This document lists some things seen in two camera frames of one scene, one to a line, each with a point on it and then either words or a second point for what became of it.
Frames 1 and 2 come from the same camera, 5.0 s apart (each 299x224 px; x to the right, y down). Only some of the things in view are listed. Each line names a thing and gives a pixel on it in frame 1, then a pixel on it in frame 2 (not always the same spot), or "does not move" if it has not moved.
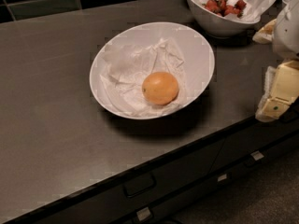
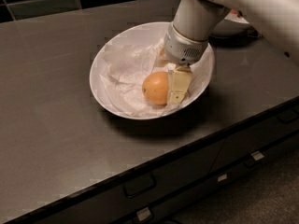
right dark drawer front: [249, 143] does not move
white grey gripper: [287, 32] to [182, 50]
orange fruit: [160, 89] does not move
